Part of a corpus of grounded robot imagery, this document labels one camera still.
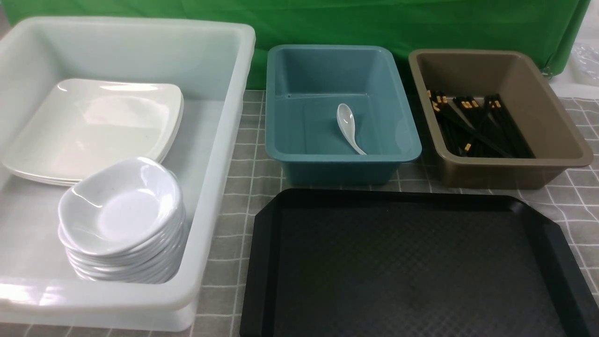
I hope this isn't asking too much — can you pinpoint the white ceramic soup spoon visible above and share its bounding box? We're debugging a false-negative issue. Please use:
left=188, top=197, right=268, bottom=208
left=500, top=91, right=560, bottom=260
left=336, top=104, right=366, bottom=155

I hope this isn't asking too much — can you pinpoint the brown plastic bin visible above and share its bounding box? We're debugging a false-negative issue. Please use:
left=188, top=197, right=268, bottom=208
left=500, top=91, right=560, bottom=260
left=409, top=49, right=593, bottom=189

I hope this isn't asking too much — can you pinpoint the large white plastic tub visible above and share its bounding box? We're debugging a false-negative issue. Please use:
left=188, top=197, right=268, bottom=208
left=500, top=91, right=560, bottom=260
left=1, top=16, right=256, bottom=331

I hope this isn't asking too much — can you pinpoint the teal plastic bin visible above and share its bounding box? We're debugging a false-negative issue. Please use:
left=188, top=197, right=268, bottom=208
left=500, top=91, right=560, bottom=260
left=265, top=44, right=422, bottom=186

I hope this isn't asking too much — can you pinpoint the stack of white bowls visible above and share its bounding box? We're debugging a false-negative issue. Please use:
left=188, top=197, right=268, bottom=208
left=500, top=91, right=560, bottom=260
left=58, top=157, right=190, bottom=284

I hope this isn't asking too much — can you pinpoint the green backdrop cloth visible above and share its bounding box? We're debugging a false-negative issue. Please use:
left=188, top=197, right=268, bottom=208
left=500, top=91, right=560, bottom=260
left=1, top=0, right=590, bottom=89

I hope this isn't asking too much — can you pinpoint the grey checked tablecloth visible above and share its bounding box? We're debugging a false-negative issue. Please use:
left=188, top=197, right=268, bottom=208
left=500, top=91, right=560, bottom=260
left=1, top=90, right=598, bottom=337

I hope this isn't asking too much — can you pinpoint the large white square plate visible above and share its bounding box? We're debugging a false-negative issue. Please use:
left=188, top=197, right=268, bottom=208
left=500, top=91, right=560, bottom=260
left=1, top=78, right=184, bottom=183

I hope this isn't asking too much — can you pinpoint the bundle of black chopsticks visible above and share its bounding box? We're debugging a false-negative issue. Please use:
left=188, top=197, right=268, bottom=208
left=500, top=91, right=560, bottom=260
left=426, top=90, right=535, bottom=159

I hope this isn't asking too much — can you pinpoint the black plastic serving tray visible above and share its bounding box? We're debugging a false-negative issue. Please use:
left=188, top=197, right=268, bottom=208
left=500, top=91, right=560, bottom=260
left=239, top=189, right=599, bottom=337

